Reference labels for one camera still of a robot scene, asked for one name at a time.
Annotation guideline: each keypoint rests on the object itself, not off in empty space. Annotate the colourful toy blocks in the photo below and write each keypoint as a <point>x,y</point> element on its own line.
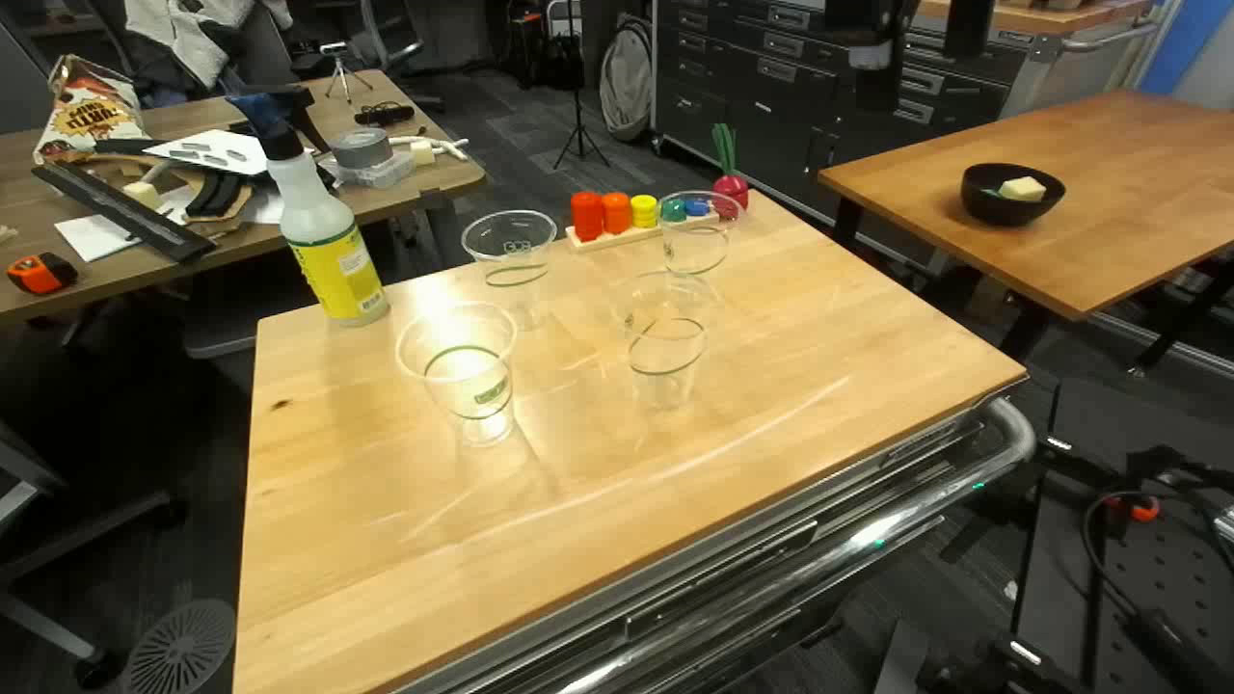
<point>605,242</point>

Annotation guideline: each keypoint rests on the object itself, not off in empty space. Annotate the long black bar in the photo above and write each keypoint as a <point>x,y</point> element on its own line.
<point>120,214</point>

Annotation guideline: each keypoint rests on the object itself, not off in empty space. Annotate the orange clamp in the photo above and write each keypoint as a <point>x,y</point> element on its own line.
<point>1137,512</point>

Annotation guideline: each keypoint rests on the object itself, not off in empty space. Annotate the wooden office desk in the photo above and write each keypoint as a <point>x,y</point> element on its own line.
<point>436,175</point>

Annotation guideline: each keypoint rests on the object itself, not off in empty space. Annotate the green toy stick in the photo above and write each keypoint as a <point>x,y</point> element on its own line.
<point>722,143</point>

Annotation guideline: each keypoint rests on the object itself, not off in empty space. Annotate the large red toy peg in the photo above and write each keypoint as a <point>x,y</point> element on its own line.
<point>732,196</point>

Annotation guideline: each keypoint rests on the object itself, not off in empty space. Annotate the green toy peg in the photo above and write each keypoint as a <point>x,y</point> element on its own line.
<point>674,208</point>

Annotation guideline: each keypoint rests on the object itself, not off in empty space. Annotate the small white paper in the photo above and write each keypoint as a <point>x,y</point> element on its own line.
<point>94,235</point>

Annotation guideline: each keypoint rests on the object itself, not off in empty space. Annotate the pale yellow food piece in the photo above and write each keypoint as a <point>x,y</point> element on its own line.
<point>1024,192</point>

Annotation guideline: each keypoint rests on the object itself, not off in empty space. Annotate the black curved tool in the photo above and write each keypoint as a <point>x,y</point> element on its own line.
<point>219,196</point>

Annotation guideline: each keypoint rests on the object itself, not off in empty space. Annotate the crumpled chip bag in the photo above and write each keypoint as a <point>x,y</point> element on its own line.
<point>83,117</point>

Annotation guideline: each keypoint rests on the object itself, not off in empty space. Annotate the orange tape measure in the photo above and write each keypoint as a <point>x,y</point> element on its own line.
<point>39,275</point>

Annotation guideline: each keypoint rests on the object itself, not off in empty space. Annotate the light jacket on chair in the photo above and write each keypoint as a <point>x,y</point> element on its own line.
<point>195,40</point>

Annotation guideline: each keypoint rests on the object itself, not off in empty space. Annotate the grey office chair base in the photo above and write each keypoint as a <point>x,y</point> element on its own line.
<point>26,468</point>

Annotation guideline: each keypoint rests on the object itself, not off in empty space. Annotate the large white sheet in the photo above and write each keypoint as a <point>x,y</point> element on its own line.
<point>213,152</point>

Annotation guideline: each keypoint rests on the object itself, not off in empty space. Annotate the black tool cabinet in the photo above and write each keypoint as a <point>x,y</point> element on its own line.
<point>774,80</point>

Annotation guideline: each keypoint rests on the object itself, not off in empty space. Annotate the black bowl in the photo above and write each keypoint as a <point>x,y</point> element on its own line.
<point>988,207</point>

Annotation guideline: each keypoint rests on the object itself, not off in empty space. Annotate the grey tape roll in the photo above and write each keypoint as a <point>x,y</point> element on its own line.
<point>363,148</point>

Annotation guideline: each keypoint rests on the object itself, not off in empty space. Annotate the clear plastic cup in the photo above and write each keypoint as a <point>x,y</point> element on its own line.
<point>507,250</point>
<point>466,370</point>
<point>699,235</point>
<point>665,347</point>

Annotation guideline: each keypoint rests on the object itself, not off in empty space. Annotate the yellow label spray bottle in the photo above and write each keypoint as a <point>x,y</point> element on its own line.
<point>328,244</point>

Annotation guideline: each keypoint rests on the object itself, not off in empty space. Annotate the black tripod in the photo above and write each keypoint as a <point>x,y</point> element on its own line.
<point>582,91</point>

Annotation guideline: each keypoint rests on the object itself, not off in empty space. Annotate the flat black device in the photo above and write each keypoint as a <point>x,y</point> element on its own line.
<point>382,112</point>

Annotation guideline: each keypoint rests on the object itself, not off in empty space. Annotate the wooden side table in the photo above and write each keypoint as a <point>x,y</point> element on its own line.
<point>1160,169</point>

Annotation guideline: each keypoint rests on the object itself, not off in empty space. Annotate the yellow toy peg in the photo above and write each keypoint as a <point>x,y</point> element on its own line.
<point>645,208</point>

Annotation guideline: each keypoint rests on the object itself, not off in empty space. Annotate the white round fan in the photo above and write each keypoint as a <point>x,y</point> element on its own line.
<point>627,80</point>

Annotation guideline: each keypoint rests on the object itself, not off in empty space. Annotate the round floor fan grille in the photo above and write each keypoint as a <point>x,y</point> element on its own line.
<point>178,649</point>

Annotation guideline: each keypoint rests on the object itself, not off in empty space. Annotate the dark orange toy peg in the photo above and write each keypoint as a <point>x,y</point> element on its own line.
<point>587,214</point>

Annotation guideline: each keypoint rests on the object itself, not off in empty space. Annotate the blue toy peg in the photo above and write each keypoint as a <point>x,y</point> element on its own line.
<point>696,207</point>

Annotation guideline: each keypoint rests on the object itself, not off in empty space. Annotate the black perforated board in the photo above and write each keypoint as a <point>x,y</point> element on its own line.
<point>1177,584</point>

